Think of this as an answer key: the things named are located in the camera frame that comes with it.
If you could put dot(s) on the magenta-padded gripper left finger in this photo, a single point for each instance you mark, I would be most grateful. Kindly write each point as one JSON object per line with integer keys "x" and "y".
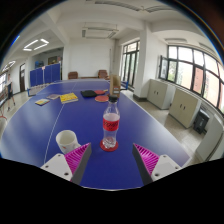
{"x": 76, "y": 158}

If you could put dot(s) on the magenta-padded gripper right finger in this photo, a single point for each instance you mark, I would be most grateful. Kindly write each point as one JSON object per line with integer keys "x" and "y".
{"x": 147, "y": 159}

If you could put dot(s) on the clear red-labelled drink bottle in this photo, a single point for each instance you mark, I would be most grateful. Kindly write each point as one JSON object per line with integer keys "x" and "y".
{"x": 110, "y": 125}

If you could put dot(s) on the white mug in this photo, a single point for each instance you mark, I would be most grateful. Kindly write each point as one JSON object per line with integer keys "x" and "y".
{"x": 66, "y": 140}

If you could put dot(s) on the flat round red coaster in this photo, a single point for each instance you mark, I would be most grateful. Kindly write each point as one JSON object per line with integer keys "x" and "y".
{"x": 104, "y": 148}

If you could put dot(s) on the yellow book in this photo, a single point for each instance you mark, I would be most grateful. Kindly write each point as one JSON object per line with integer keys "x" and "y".
{"x": 69, "y": 98}

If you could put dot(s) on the cream two-door cabinet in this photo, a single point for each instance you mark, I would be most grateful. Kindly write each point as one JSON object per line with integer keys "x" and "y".
{"x": 184, "y": 108}
{"x": 160, "y": 94}

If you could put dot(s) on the black bin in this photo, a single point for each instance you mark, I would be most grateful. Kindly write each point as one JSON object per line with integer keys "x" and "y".
{"x": 201, "y": 121}

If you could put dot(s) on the colourful thin book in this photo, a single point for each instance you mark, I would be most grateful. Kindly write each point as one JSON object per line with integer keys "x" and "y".
{"x": 42, "y": 102}

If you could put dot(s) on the brownish thin book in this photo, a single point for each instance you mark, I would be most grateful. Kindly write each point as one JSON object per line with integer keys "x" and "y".
{"x": 53, "y": 96}

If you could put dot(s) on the brown cardboard box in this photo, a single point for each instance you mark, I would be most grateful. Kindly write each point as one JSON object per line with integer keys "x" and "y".
{"x": 115, "y": 85}

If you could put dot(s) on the low wooden table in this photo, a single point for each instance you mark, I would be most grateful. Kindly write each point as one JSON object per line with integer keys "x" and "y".
{"x": 88, "y": 77}

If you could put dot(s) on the brown armchair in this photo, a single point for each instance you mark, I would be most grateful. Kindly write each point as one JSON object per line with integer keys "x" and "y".
{"x": 103, "y": 74}
{"x": 73, "y": 75}

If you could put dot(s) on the blue partition screens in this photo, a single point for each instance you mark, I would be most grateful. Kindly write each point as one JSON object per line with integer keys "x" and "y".
{"x": 45, "y": 75}

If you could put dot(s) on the person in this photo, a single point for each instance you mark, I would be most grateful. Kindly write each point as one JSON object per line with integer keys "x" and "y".
{"x": 10, "y": 90}

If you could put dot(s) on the wide black-framed window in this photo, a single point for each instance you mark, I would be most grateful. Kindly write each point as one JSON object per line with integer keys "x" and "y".
{"x": 186, "y": 71}

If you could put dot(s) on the dark door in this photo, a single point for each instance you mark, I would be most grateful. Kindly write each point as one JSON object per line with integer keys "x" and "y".
{"x": 22, "y": 78}

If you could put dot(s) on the tall black-framed window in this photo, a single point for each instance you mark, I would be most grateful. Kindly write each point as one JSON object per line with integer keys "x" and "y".
{"x": 130, "y": 63}

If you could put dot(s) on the ceiling lights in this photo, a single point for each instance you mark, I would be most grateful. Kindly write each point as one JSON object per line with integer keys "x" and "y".
{"x": 30, "y": 44}

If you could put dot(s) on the ceiling air conditioner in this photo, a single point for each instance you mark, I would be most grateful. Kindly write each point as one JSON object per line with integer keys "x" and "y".
{"x": 100, "y": 33}

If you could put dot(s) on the blue wall poster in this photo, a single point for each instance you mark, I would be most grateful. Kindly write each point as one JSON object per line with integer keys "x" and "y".
{"x": 39, "y": 64}

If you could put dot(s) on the dark wall picture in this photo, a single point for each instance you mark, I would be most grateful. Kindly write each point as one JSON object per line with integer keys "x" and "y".
{"x": 52, "y": 60}

